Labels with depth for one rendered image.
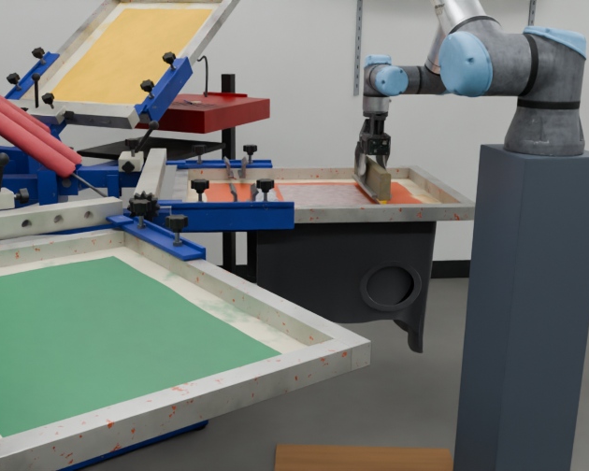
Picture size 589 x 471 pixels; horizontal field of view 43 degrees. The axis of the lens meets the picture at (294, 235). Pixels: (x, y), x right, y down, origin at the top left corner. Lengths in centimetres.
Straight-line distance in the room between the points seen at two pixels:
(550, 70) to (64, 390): 100
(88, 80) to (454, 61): 171
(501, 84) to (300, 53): 275
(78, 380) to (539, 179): 89
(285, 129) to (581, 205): 280
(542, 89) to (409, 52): 279
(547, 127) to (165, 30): 185
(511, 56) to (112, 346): 86
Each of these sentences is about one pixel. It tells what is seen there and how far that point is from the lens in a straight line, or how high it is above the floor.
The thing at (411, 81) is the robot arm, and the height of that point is 129.
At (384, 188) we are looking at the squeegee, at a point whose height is 101.
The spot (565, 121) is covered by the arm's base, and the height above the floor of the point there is 126.
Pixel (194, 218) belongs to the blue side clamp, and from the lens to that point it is 184.
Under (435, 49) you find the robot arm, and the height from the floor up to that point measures 137.
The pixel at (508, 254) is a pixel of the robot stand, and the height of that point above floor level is 101.
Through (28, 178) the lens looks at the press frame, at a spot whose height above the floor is 102.
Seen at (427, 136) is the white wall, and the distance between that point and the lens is 432.
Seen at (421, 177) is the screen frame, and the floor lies 99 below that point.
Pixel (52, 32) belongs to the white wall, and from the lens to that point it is 416.
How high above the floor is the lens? 143
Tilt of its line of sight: 16 degrees down
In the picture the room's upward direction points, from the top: 1 degrees clockwise
